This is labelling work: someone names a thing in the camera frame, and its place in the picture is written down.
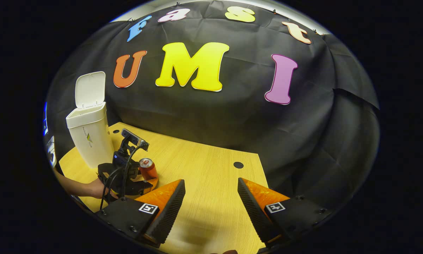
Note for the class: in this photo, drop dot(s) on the wooden desktop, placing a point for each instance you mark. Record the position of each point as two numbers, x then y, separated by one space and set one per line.
204 169

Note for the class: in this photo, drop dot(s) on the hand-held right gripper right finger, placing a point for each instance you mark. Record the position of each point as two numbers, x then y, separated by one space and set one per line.
253 211

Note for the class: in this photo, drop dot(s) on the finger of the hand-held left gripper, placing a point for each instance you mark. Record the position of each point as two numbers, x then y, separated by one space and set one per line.
141 187

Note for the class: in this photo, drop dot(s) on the computer monitor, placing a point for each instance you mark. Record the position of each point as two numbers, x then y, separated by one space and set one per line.
51 151

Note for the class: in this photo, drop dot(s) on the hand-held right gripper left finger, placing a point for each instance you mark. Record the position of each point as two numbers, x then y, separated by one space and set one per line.
169 215

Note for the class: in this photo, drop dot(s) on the white desktop garbage bin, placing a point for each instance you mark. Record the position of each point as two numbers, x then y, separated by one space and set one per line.
95 155

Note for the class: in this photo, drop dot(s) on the black backdrop cloth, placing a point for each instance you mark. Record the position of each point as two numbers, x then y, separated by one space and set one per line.
239 116

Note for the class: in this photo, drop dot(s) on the red pop can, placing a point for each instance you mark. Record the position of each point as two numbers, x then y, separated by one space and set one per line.
148 171

